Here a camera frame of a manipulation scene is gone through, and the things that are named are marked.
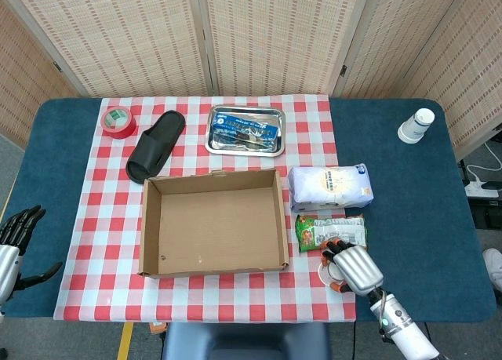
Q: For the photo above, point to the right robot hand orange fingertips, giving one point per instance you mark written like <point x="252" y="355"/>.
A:
<point x="359" y="270"/>

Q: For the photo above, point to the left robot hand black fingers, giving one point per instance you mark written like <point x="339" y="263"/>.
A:
<point x="8" y="258"/>

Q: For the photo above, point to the white single paper cup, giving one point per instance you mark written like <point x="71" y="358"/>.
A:
<point x="327" y="275"/>

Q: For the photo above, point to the green snack packet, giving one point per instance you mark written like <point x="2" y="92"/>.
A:
<point x="310" y="232"/>

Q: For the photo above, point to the white plastic tissue pack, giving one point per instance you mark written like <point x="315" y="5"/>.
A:
<point x="329" y="187"/>

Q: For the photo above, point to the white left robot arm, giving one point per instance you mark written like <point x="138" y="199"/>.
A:
<point x="1" y="311"/>

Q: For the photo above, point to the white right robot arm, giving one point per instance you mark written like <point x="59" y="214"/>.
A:
<point x="404" y="328"/>

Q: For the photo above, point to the open brown cardboard box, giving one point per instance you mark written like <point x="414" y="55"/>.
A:
<point x="219" y="226"/>

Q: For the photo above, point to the brown wicker basket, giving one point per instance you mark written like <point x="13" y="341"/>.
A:
<point x="157" y="328"/>

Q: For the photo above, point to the blue packet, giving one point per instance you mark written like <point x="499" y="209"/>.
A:
<point x="243" y="128"/>

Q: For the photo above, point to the red white checkered tablecloth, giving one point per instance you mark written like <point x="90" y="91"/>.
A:
<point x="110" y="219"/>

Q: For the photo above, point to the dark blue padded seat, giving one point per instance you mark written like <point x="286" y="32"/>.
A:
<point x="247" y="342"/>

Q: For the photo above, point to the white shoe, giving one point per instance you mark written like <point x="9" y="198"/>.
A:
<point x="494" y="268"/>

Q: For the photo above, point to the white power strip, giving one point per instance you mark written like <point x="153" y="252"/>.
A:
<point x="480" y="189"/>

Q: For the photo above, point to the stack of white paper cups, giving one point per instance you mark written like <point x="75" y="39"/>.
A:
<point x="413" y="128"/>

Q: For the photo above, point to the shiny metal tray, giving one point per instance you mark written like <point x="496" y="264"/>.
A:
<point x="245" y="151"/>

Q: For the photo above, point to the red tape roll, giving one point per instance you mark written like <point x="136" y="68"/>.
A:
<point x="121" y="130"/>

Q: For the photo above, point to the black slide slipper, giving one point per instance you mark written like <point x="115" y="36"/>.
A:
<point x="155" y="146"/>

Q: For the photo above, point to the woven bamboo folding screen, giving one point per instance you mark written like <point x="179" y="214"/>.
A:
<point x="129" y="38"/>

